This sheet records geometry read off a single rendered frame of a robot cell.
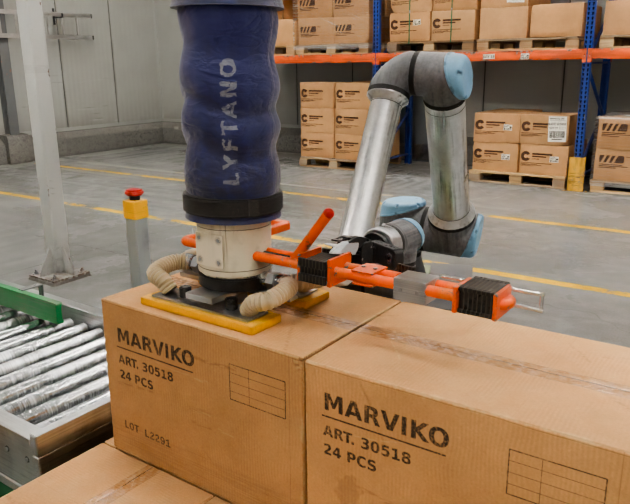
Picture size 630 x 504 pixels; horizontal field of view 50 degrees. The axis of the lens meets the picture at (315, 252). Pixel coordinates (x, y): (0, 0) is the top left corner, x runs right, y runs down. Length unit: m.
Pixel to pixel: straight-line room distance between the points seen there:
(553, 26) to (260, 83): 7.36
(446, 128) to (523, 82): 8.20
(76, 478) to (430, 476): 0.89
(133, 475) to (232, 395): 0.40
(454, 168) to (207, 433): 1.02
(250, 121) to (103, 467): 0.92
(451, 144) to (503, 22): 6.91
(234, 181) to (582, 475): 0.85
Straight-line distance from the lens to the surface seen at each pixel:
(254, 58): 1.45
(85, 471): 1.81
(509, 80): 10.18
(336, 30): 9.82
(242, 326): 1.43
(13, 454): 2.00
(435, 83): 1.85
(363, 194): 1.77
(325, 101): 10.00
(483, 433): 1.18
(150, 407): 1.70
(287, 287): 1.44
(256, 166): 1.46
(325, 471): 1.39
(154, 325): 1.58
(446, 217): 2.17
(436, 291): 1.29
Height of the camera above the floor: 1.49
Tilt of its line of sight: 16 degrees down
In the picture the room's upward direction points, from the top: 1 degrees counter-clockwise
